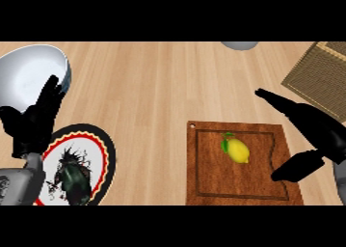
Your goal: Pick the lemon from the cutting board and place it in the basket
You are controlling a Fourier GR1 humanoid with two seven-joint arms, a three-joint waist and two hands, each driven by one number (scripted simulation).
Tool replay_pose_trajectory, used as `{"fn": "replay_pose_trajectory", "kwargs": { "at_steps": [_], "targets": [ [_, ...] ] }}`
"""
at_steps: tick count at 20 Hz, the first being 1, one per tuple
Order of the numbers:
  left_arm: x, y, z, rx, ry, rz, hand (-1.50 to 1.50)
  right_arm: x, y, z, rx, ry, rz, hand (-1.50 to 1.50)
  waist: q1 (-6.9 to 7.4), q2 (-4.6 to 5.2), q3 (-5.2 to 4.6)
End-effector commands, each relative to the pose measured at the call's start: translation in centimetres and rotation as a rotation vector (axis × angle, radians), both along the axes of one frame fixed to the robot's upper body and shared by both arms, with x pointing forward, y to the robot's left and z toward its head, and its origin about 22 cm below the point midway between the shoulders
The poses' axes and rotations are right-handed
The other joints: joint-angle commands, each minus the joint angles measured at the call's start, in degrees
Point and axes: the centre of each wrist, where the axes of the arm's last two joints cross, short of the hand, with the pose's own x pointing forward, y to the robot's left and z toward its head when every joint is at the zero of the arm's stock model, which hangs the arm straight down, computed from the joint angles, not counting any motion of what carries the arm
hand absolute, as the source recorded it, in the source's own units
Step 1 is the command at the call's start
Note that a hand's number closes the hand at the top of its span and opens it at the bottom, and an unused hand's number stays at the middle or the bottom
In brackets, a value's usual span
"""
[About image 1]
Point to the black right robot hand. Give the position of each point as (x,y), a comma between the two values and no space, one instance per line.
(317,125)

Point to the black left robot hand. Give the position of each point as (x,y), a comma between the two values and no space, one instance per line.
(35,122)

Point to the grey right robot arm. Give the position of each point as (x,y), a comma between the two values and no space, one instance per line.
(345,181)

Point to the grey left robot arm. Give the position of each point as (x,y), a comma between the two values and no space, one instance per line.
(14,183)

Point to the tan wicker basket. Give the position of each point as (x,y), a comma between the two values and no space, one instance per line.
(324,80)

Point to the yellow lemon with green leaf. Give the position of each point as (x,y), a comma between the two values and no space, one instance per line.
(238,150)

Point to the brown wooden cutting board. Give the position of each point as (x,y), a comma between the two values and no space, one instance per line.
(218,180)

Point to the silver metal bowl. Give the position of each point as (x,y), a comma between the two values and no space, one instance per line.
(23,77)

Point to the decorated plate with black rim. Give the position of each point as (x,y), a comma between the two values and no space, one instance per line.
(92,157)

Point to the grey rounded object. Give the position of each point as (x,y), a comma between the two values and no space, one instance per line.
(238,45)

